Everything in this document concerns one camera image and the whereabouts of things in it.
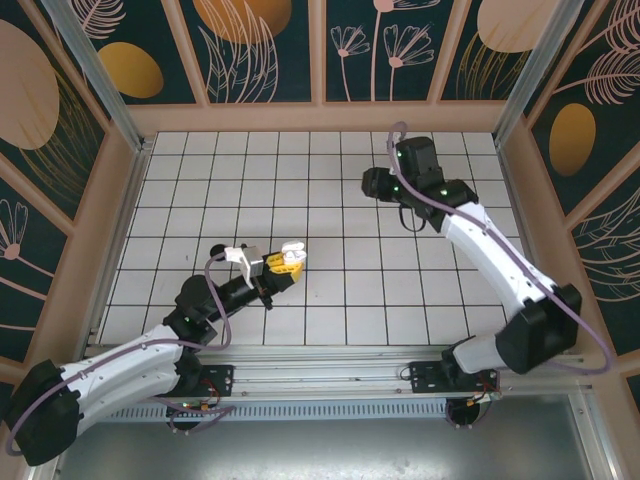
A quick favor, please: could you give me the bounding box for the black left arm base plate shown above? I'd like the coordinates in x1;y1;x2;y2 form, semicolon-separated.
143;364;236;399

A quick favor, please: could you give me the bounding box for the long aluminium mounting rail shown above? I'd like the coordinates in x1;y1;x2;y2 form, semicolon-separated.
49;344;596;401

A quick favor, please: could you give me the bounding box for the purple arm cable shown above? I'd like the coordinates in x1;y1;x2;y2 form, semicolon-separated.
3;254;241;456
387;121;615;401

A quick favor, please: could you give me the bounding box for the base wiring with connector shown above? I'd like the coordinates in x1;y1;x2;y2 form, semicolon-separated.
447;372;502;430
167;387;241;434

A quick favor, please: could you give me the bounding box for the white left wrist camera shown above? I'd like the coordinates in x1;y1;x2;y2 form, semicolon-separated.
224;243;266;290

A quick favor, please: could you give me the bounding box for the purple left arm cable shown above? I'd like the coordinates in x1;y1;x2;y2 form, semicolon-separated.
3;254;241;456

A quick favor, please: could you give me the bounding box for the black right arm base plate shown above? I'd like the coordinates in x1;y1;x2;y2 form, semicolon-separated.
408;360;501;396

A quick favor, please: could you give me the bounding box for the perforated metal cable tray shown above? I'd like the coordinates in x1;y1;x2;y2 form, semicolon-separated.
69;402;451;422

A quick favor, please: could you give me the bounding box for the grey metal sheet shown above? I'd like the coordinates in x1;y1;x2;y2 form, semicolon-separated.
47;394;609;480

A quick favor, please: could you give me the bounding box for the aluminium frame post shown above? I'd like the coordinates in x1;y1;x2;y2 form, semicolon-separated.
42;0;151;154
492;0;596;146

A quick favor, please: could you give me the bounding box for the thin black cable loop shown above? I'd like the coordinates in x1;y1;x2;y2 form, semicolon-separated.
398;203;427;232

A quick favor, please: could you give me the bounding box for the white earbud charging case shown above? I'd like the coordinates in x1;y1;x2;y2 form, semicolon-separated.
279;240;308;265

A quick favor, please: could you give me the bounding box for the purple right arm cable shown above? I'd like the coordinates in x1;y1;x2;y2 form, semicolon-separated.
387;121;615;401

